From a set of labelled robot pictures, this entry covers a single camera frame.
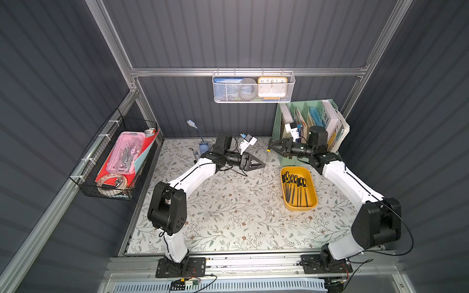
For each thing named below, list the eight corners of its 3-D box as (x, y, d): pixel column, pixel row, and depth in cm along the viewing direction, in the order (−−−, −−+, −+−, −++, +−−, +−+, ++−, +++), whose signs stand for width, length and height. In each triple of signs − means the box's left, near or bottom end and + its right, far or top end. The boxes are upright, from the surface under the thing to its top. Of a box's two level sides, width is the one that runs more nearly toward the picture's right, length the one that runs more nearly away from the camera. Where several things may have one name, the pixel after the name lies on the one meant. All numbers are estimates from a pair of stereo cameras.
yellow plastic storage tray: (284, 211, 91) (286, 207, 87) (277, 171, 106) (278, 166, 103) (318, 211, 91) (322, 207, 87) (307, 171, 106) (309, 166, 103)
